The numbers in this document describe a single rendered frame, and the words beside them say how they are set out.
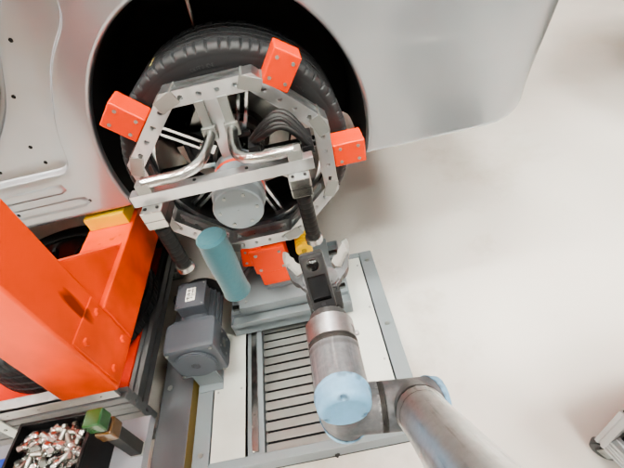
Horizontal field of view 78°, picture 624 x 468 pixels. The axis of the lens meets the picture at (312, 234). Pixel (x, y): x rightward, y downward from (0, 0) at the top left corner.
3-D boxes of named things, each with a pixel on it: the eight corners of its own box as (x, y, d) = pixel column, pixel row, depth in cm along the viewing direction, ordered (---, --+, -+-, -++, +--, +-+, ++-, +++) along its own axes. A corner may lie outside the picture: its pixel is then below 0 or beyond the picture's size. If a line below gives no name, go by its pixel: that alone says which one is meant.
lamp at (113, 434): (123, 422, 91) (114, 415, 88) (119, 439, 88) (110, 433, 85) (107, 424, 91) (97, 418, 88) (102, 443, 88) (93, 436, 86)
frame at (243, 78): (342, 215, 129) (315, 47, 93) (345, 228, 125) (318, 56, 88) (187, 250, 131) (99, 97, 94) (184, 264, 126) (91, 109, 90)
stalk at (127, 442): (145, 441, 99) (101, 409, 85) (142, 455, 96) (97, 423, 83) (133, 444, 99) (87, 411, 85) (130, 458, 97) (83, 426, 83)
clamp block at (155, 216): (175, 203, 95) (166, 186, 91) (170, 227, 88) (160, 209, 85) (156, 207, 95) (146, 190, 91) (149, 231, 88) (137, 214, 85)
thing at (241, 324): (338, 252, 186) (336, 238, 180) (354, 312, 160) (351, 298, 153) (239, 274, 188) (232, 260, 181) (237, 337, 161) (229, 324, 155)
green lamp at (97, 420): (112, 413, 88) (102, 406, 85) (108, 431, 85) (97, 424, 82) (96, 416, 88) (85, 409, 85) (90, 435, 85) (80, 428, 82)
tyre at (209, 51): (322, -5, 108) (95, 45, 109) (336, 16, 90) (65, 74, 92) (345, 185, 152) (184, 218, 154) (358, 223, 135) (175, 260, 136)
